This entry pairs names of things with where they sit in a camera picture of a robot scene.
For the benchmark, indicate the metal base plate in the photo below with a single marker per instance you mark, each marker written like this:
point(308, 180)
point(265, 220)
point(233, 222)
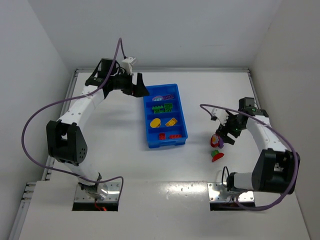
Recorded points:
point(218, 194)
point(107, 192)

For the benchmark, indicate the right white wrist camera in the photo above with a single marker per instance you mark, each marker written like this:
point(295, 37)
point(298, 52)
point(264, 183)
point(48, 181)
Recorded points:
point(220, 115)

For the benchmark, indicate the green striped lego brick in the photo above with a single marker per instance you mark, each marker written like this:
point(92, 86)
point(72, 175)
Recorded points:
point(168, 107)

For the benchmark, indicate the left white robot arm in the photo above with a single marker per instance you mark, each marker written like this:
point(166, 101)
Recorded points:
point(65, 139)

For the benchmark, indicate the yellow lego brick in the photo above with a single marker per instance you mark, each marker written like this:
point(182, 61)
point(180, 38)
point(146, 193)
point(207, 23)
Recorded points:
point(171, 122)

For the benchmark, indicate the blue divided plastic bin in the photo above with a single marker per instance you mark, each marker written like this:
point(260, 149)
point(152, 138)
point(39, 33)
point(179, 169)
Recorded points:
point(152, 134)

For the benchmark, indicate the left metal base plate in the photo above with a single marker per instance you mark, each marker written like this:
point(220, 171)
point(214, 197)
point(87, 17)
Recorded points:
point(107, 192)

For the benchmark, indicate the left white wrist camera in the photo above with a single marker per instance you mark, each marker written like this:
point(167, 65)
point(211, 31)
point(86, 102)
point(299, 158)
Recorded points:
point(128, 63)

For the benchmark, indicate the red white flower lego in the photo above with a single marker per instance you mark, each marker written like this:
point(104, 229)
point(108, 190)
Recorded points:
point(215, 141)

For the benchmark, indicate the purple square lego brick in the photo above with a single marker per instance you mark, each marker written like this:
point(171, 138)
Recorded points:
point(168, 97)

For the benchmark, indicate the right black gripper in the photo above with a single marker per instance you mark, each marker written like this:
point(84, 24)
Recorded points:
point(229, 128)

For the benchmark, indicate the small red lego brick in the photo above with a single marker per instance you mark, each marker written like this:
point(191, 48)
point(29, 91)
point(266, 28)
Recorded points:
point(161, 136)

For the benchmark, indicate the green small lego brick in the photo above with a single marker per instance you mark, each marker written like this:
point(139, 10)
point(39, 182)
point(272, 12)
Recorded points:
point(214, 153)

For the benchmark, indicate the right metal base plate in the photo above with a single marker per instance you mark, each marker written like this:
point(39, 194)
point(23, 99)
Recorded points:
point(218, 194)

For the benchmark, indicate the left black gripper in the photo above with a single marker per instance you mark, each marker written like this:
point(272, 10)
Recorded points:
point(133, 84)

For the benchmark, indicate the purple round lego piece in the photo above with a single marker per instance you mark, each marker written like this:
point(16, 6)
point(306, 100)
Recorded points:
point(157, 98)

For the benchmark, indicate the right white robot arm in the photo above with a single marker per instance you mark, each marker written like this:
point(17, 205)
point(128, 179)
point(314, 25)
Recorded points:
point(274, 169)

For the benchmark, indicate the red half round lego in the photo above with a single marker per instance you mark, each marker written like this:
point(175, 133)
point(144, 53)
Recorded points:
point(217, 157)

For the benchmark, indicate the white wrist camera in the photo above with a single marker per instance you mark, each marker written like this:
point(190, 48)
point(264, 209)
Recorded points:
point(128, 63)
point(220, 115)

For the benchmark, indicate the yellow oval lego piece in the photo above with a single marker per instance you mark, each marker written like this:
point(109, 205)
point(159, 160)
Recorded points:
point(155, 123)

